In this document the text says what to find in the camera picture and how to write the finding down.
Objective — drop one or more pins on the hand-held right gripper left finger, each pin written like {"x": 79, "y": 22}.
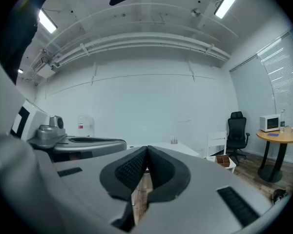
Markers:
{"x": 92, "y": 179}

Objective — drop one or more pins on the white slatted chair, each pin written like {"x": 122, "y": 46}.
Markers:
{"x": 216, "y": 142}

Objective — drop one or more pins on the long ceiling light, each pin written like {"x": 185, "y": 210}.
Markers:
{"x": 47, "y": 21}
{"x": 229, "y": 0}

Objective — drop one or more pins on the clear water jug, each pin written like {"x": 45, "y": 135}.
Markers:
{"x": 86, "y": 127}

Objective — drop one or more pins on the low white side table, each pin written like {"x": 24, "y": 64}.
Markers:
{"x": 230, "y": 166}

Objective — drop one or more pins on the white desk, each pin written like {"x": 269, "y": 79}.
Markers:
{"x": 175, "y": 149}

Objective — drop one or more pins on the brown desk organizer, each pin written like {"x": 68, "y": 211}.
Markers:
{"x": 222, "y": 160}

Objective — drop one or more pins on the person's dark clothing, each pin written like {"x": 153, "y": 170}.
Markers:
{"x": 17, "y": 28}

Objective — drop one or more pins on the round wooden table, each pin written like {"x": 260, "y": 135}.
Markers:
{"x": 280, "y": 138}

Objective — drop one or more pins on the white ceiling air conditioner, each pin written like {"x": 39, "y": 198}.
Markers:
{"x": 44, "y": 69}

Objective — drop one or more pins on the black office chair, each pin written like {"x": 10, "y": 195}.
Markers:
{"x": 236, "y": 133}

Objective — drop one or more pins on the blue notebook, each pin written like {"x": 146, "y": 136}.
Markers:
{"x": 273, "y": 134}

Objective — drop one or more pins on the round ceiling sensor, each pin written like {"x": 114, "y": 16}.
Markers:
{"x": 195, "y": 12}

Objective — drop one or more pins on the white microwave oven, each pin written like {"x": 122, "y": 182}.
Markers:
{"x": 269, "y": 123}

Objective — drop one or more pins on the white ceiling pipes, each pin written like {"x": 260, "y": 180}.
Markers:
{"x": 146, "y": 44}

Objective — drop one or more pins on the small wooden stick holder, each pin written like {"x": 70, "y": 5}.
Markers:
{"x": 174, "y": 140}

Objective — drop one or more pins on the clear plastic bottle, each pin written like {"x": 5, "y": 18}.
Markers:
{"x": 282, "y": 123}

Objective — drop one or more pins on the black bag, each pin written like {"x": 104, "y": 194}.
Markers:
{"x": 280, "y": 196}

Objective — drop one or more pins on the small ceiling light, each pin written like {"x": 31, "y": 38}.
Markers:
{"x": 20, "y": 71}

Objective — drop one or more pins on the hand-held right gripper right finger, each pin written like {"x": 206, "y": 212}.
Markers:
{"x": 200, "y": 179}

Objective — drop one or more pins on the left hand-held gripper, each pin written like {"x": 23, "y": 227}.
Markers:
{"x": 40, "y": 124}

